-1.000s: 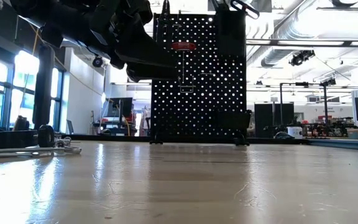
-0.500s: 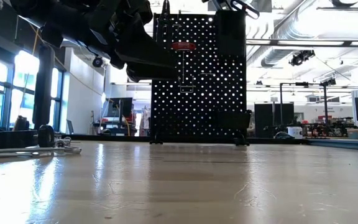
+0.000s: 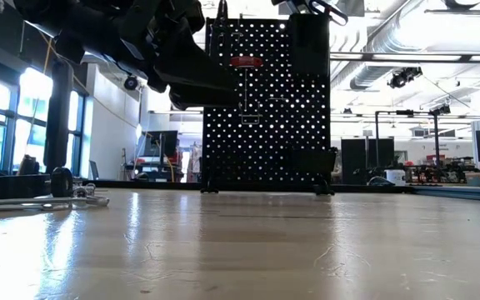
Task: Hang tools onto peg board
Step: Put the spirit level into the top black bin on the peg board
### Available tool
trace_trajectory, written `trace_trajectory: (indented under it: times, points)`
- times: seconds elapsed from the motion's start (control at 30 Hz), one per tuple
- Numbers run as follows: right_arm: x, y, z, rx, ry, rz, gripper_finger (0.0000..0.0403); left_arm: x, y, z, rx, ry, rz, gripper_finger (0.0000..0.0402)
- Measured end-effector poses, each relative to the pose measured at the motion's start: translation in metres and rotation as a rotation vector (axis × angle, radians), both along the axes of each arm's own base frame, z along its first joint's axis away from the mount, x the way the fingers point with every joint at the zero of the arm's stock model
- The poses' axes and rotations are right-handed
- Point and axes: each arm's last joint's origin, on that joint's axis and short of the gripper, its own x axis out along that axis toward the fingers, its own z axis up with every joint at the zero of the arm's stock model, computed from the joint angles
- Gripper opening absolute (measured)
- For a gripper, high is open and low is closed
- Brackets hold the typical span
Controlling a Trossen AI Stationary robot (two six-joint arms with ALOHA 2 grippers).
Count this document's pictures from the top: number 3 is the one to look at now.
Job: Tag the metal loop pegboard holder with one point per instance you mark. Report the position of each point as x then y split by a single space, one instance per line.
250 116

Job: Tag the dark bag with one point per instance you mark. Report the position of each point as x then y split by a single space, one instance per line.
28 166

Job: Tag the black ceiling spotlight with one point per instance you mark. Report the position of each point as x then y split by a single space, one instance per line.
404 77
131 82

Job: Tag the silver combination wrench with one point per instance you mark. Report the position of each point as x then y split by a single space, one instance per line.
15 207
98 201

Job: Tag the grey chair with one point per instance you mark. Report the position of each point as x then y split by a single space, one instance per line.
94 171

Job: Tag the chrome socket adapter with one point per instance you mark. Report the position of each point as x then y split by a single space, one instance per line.
83 191

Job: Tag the black perforated pegboard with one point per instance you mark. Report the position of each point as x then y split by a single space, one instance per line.
273 137

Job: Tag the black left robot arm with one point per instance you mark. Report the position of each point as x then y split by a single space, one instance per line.
77 25

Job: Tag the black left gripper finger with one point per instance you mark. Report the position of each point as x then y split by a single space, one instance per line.
206 101
194 66

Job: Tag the black cabinet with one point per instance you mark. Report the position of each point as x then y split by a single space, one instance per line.
365 160

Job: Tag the long ceiling light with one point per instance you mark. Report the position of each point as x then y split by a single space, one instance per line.
411 57

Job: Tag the black pillar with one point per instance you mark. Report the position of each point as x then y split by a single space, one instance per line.
58 125

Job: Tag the black camera rig stand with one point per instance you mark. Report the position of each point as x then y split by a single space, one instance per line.
436 141

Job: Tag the black aluminium table frame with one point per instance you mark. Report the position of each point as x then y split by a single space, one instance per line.
11 187

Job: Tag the black C-clamp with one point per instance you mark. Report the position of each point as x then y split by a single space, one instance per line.
61 183

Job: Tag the silver ceiling duct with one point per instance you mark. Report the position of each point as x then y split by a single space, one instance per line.
373 71

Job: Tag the metal pegboard hook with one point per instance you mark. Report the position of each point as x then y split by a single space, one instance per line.
278 98

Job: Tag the tall black pegboard bin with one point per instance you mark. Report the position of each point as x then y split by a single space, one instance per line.
308 46

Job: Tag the white bucket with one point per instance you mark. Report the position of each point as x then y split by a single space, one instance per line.
395 177

